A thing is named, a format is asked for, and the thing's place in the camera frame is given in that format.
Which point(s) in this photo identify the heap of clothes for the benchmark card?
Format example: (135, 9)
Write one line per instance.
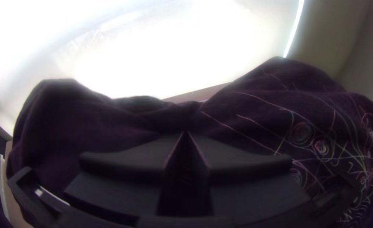
(268, 107)

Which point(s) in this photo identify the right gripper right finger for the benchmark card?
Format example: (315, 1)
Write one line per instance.
(253, 190)

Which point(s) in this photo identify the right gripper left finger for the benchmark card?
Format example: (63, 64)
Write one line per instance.
(126, 190)

